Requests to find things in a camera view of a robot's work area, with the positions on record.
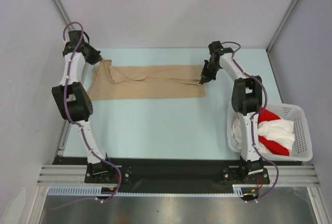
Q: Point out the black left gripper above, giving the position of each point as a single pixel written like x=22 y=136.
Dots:
x=96 y=58

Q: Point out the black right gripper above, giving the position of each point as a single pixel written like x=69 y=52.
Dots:
x=207 y=76

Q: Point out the beige t shirt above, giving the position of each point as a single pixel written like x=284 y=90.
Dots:
x=110 y=82

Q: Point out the translucent plastic basket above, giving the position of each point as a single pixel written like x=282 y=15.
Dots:
x=302 y=147

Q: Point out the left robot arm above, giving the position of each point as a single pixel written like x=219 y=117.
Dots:
x=75 y=106

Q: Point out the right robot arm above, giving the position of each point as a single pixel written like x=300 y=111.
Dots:
x=246 y=102

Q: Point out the red t shirt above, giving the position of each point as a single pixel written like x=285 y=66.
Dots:
x=273 y=147

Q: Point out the white t shirt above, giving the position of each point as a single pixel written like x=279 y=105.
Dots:
x=281 y=131

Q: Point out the left aluminium frame post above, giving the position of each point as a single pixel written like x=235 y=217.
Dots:
x=62 y=6

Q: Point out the aluminium frame post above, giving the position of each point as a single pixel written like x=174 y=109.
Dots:
x=282 y=25
x=62 y=6

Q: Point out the slotted cable duct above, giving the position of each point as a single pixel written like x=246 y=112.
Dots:
x=103 y=191

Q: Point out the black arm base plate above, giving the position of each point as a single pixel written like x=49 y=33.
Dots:
x=134 y=171

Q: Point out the aluminium front rail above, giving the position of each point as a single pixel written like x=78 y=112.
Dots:
x=295 y=176

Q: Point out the right aluminium frame post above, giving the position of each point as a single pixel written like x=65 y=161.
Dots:
x=282 y=25

